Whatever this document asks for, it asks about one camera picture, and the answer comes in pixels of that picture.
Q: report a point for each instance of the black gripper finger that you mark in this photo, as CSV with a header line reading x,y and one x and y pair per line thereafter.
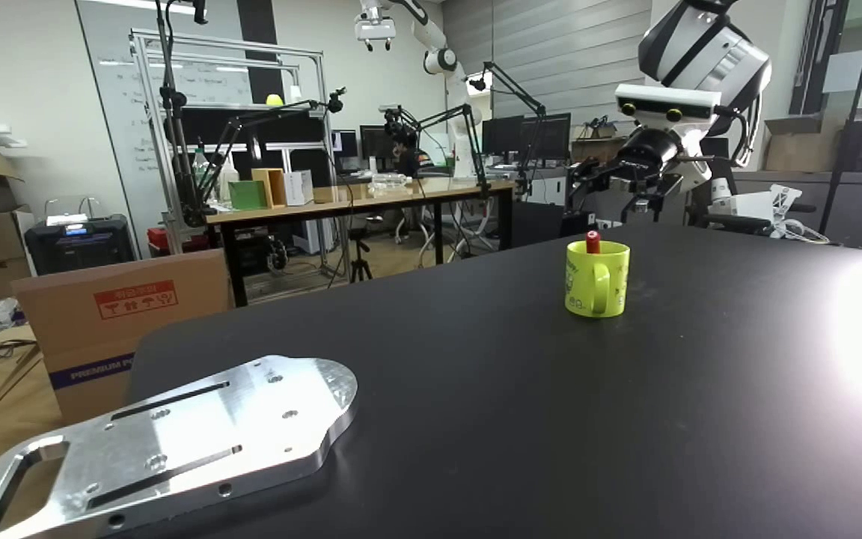
x,y
600,182
653,206

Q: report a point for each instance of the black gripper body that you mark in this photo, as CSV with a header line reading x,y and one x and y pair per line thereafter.
x,y
651,156

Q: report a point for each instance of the red cap white marker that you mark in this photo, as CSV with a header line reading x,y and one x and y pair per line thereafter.
x,y
593,240

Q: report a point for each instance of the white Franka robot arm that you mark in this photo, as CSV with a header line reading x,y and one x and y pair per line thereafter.
x,y
704,50

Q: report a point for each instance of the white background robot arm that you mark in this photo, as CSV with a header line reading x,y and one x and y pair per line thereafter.
x,y
374,30

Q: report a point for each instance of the yellow ceramic mug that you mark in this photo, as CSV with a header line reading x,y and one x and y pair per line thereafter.
x,y
596,285

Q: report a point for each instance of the dark computer monitor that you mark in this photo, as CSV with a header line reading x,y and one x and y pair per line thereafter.
x,y
526,137

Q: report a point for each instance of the white plastic part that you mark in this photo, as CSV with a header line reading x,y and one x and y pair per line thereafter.
x,y
761,212

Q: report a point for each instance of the long wooden desk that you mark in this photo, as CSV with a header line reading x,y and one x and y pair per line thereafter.
x,y
373,198

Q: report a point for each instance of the small black tripod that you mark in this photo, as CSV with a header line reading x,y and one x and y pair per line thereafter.
x,y
359,258

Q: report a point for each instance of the white carton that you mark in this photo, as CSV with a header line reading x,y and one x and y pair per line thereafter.
x,y
298,188

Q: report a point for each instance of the wooden box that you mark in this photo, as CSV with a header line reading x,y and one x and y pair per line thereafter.
x,y
271,188

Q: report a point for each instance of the yellow tennis ball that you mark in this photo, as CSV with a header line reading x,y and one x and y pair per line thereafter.
x,y
273,101

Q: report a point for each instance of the green box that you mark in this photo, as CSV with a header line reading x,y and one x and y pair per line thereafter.
x,y
247,197

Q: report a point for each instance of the tall black boom stand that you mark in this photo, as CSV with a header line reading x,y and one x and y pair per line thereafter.
x,y
165,101

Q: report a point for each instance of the cardboard box with red label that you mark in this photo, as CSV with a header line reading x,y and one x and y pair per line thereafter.
x,y
120,330

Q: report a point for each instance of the black 3D printer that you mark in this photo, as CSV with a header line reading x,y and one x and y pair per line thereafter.
x,y
77,246

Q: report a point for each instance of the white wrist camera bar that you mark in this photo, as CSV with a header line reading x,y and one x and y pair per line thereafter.
x,y
669,102

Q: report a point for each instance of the whiteboard with metal frame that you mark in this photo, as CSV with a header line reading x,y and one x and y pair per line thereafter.
x,y
142,101

